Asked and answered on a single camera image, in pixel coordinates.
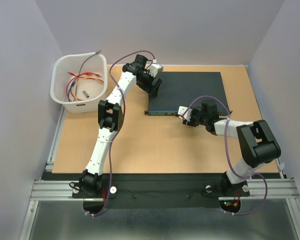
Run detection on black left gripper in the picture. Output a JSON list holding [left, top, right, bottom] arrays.
[[136, 68, 161, 97]]

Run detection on small grey transceiver module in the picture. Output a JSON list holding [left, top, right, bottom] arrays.
[[82, 90, 90, 98]]

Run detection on yellow patch cable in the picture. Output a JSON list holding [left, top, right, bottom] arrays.
[[73, 76, 105, 101]]

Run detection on red patch cable looped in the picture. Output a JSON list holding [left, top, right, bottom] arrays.
[[65, 69, 90, 102]]

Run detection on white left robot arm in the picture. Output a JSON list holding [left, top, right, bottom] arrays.
[[78, 52, 163, 197]]

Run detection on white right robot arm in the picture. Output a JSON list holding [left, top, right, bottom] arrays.
[[177, 95, 282, 195]]

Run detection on white plastic basket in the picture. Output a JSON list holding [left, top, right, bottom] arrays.
[[50, 52, 108, 114]]

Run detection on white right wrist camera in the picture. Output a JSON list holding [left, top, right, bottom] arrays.
[[177, 106, 193, 122]]

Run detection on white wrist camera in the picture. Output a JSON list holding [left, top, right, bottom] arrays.
[[177, 106, 193, 122], [147, 59, 164, 77]]

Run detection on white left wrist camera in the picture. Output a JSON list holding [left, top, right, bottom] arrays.
[[147, 59, 164, 77]]

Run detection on dark blue network switch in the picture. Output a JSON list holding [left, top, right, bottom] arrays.
[[144, 71, 229, 116]]

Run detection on grey cable in basket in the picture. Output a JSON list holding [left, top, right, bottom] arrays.
[[78, 49, 103, 75]]

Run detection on red cable in basket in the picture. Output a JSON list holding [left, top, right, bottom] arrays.
[[74, 71, 102, 78]]

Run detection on blue cable in basket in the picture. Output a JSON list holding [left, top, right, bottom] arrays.
[[68, 79, 77, 103]]

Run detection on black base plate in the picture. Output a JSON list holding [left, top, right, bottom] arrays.
[[40, 172, 282, 209]]

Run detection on aluminium frame rail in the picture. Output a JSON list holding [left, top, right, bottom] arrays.
[[30, 178, 300, 201]]

